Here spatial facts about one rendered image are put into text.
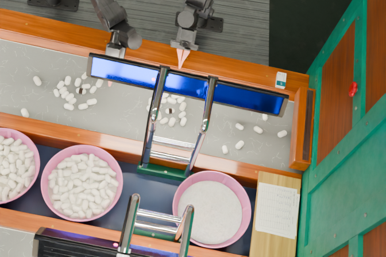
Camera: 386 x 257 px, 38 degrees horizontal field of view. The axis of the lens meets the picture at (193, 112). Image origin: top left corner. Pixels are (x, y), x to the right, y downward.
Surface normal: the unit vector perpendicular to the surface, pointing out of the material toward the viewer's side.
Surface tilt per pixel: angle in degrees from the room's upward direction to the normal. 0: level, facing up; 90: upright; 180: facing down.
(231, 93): 58
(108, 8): 23
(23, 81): 0
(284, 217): 0
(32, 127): 0
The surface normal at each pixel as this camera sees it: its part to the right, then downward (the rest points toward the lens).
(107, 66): -0.06, 0.50
